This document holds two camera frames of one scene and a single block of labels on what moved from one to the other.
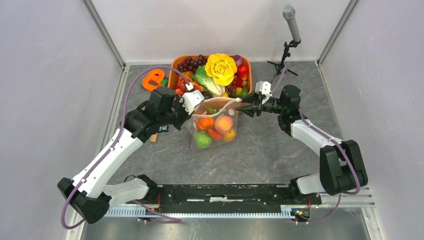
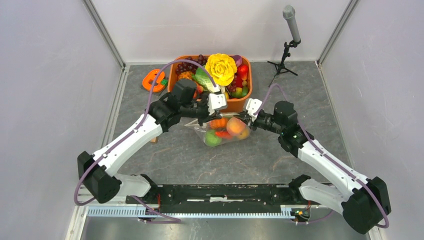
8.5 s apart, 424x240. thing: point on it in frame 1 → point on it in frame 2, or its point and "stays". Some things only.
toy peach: [223, 124] → [235, 127]
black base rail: [228, 198] stays
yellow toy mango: [230, 136] → [244, 134]
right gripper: [255, 99] → [251, 124]
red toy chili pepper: [215, 135] → [223, 134]
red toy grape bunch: [232, 86] stays
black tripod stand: [281, 68] stays
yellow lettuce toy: [221, 68] stays
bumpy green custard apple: [203, 139] → [211, 139]
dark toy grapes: [189, 64] stays
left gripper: [179, 101] → [206, 118]
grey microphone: [288, 13] stays
